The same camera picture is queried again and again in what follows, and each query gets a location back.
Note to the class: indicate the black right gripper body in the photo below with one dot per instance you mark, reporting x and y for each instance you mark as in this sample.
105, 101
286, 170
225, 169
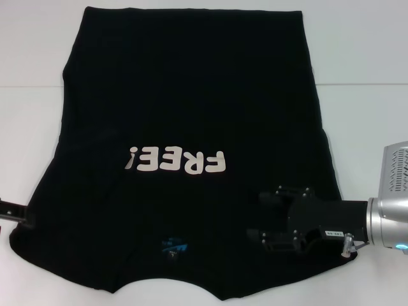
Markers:
328, 223

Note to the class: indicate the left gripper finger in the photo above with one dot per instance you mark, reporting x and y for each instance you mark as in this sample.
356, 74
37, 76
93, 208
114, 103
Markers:
12, 209
19, 221

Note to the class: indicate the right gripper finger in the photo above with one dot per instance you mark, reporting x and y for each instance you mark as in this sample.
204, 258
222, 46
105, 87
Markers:
275, 243
266, 196

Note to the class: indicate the black t-shirt with FREE print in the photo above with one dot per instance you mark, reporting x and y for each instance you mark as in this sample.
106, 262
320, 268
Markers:
191, 95

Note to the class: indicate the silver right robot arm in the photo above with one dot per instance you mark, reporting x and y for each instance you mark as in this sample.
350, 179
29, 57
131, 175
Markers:
389, 220

